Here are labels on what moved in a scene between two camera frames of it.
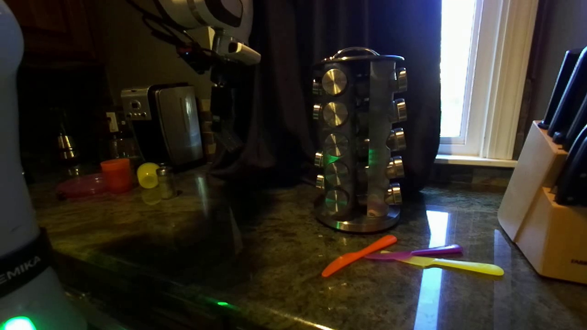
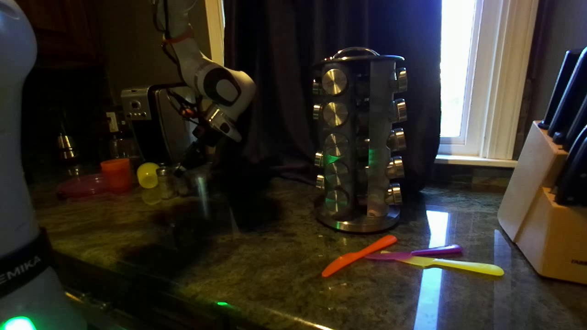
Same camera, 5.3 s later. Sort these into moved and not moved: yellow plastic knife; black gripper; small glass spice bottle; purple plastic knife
Moved: black gripper
Not moved: yellow plastic knife; small glass spice bottle; purple plastic knife
